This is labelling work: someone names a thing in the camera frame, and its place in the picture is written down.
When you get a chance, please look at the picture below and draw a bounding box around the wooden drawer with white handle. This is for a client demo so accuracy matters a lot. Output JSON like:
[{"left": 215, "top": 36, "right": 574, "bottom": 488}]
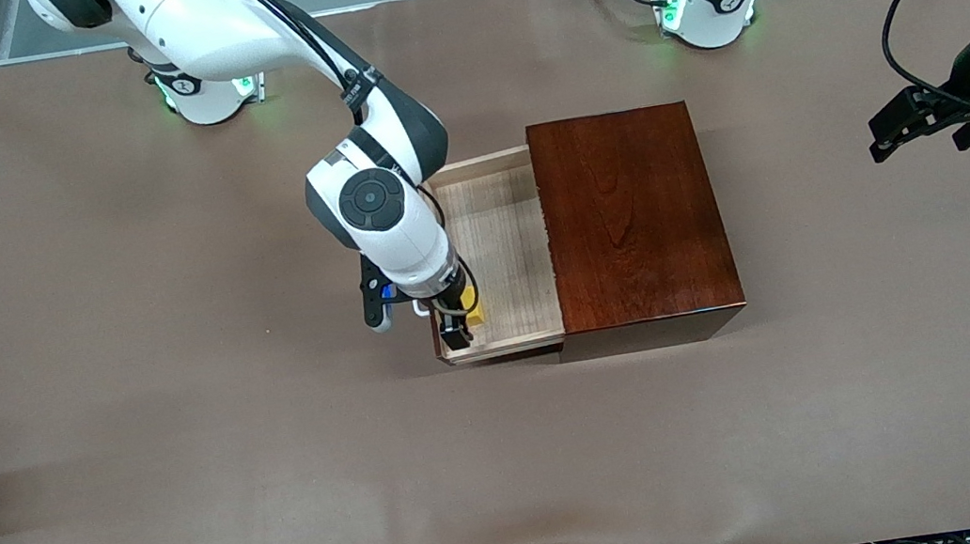
[{"left": 389, "top": 143, "right": 570, "bottom": 373}]

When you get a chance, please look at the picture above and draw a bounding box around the dark wooden cabinet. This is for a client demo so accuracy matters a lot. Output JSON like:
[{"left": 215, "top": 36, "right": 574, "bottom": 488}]
[{"left": 521, "top": 95, "right": 752, "bottom": 365}]

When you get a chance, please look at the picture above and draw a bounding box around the brown table cover mat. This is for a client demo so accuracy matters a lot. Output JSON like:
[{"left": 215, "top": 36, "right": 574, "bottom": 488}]
[{"left": 0, "top": 0, "right": 970, "bottom": 544}]

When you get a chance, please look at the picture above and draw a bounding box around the yellow block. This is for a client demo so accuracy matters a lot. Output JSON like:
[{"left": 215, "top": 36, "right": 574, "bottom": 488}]
[{"left": 461, "top": 286, "right": 487, "bottom": 329}]

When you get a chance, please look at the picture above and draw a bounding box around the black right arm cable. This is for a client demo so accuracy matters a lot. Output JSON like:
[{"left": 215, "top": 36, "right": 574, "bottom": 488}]
[{"left": 224, "top": 0, "right": 392, "bottom": 132}]

